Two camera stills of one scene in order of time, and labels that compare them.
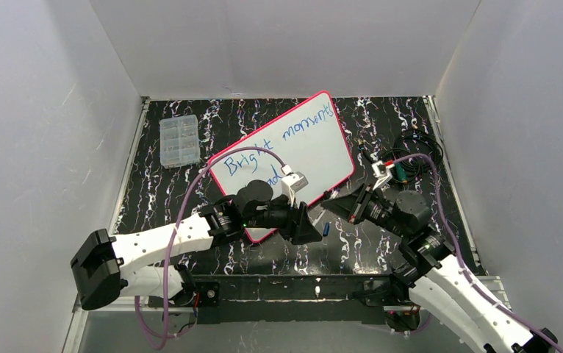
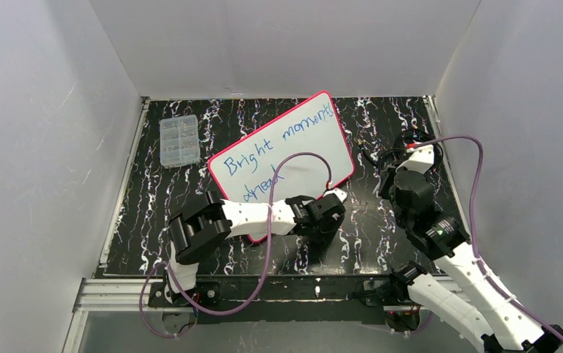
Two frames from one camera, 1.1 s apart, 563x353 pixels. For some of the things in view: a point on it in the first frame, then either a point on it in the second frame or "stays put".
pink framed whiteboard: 309,139 stays put
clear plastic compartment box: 179,142 stays put
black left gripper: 293,221 → 327,214
